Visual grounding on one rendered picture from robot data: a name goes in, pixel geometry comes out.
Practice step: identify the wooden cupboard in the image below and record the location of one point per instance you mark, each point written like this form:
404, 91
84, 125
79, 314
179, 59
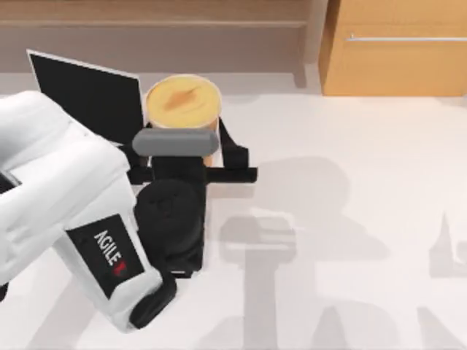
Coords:
326, 36

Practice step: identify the wooden cupboard door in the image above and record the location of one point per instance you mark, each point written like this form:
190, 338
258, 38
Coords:
401, 69

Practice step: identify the pale grey rounded box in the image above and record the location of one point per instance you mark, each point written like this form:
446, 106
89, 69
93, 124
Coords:
174, 142

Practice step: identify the wooden open shelf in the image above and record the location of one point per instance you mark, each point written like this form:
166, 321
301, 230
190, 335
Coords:
153, 40

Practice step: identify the white framed blackboard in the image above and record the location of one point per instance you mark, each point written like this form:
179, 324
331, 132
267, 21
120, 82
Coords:
87, 95

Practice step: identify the yellow round cup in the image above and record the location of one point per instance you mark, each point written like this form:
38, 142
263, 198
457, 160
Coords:
182, 100

